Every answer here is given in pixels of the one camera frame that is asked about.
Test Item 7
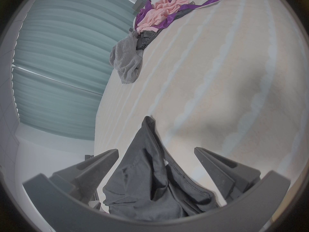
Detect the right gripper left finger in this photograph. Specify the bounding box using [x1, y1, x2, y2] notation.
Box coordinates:
[49, 149, 119, 202]

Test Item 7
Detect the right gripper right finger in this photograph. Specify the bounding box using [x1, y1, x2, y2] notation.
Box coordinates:
[194, 147, 261, 200]

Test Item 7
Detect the black T-shirt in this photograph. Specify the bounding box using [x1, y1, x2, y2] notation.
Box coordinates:
[103, 116, 220, 222]

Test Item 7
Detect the bed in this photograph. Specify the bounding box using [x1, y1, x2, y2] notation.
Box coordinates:
[93, 0, 307, 227]

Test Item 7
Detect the pile of clothes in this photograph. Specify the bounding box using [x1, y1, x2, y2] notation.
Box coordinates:
[131, 0, 241, 52]

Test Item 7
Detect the blue-green curtain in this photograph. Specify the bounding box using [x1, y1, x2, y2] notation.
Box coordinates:
[14, 0, 146, 95]
[11, 67, 105, 141]

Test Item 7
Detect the grey garment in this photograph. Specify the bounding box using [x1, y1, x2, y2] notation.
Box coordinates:
[109, 30, 144, 85]

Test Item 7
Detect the grey bedside table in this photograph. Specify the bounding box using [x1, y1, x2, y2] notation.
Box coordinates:
[133, 0, 146, 12]

